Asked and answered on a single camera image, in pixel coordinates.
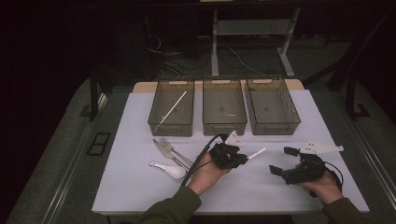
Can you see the white table mat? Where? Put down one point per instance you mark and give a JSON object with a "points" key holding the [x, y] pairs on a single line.
{"points": [[249, 193]]}

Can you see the white chopstick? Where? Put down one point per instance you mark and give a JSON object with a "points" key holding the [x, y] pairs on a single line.
{"points": [[170, 112], [257, 153]]}

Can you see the person's left hand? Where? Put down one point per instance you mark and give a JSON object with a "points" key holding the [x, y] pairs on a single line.
{"points": [[207, 175]]}

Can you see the transparent brown plastic bin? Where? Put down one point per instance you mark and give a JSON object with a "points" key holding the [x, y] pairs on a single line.
{"points": [[224, 107], [179, 121], [272, 107]]}

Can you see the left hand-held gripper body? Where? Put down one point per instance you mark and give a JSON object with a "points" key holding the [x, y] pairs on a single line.
{"points": [[225, 155]]}

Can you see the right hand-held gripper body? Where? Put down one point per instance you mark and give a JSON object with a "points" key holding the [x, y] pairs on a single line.
{"points": [[306, 172]]}

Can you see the white ceramic spoon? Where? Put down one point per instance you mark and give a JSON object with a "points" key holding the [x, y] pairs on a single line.
{"points": [[174, 171]]}

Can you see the person's right hand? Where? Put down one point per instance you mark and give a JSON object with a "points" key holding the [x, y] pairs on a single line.
{"points": [[327, 188]]}

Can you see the white metal desk frame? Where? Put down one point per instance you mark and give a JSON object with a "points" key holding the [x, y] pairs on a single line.
{"points": [[249, 27]]}

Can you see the black metal stand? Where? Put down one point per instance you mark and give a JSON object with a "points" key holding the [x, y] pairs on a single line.
{"points": [[351, 99]]}

